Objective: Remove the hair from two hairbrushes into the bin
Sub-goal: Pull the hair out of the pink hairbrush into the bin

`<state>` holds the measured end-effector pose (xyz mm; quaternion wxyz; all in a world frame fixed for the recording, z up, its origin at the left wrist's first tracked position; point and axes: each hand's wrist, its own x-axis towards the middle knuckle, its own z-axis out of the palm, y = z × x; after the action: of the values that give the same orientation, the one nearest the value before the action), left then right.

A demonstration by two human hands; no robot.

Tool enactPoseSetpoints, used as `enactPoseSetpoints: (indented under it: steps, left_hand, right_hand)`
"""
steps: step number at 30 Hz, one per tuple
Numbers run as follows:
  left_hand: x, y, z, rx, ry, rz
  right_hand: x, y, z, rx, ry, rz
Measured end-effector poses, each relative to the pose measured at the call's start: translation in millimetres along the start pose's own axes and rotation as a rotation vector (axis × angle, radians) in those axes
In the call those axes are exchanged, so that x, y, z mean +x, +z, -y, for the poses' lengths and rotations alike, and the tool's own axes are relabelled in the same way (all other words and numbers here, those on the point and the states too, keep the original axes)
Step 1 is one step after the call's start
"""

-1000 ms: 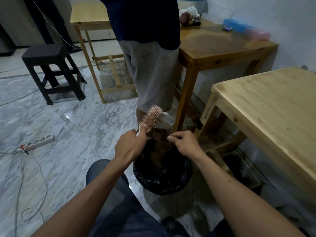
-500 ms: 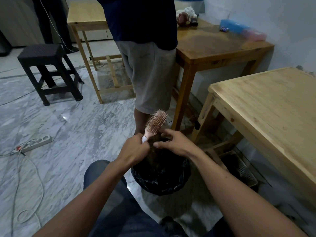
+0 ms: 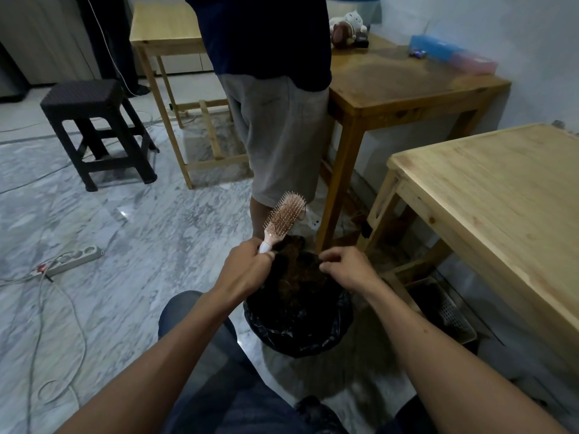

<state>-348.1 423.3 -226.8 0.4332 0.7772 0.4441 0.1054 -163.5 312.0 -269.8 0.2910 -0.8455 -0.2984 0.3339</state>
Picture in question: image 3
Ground person's left hand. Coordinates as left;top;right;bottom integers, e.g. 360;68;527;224
212;237;276;308

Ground person's right hand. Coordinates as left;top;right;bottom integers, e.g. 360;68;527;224
318;246;385;297

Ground brown hair clump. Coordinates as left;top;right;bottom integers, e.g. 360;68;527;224
270;234;338;308

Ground pink hairbrush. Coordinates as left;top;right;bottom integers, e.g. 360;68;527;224
258;192;308;254

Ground trash bin with black bag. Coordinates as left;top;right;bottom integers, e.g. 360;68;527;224
243;237;355;359

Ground person's right forearm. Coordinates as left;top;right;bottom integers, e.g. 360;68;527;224
361;277;566;434

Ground person's left forearm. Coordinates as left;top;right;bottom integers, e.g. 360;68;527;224
54;284;241;434

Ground person's left leg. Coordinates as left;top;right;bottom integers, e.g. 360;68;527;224
157;291;299;434

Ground person's leg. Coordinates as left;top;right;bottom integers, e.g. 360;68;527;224
157;291;299;434
379;395;435;434

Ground person's dark shoe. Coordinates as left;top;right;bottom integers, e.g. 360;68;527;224
294;395;349;434

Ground person's right leg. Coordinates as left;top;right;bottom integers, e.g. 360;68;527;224
379;395;435;434

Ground white perforated plastic basket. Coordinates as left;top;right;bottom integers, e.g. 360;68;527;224
407;276;478;347

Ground white power strip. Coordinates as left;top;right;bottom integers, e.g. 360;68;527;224
31;246;104;278

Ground dark brown wooden table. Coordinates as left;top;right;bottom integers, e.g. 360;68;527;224
315;33;512;254

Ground brown plush bear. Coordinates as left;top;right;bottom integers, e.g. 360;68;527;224
330;20;358;49

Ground blue plastic box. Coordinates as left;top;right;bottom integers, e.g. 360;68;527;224
409;34;464;63

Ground black plastic stool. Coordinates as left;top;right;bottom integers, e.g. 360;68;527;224
39;78;160;193

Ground pink plastic box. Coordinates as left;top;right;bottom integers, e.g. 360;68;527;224
448;51;498;77

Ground tall light wooden table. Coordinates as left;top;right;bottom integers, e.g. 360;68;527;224
130;0;250;190

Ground container with blue lid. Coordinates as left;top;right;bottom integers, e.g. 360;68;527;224
325;0;382;27

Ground dark grey appliance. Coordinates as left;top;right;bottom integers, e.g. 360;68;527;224
0;40;31;103

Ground grey wooden cabinet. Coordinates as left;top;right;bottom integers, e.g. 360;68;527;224
0;0;101;86

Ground white floor cable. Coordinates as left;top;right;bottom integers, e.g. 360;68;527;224
0;262;87;434

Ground hanging white cable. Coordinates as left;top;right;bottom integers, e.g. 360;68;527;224
83;0;136;98

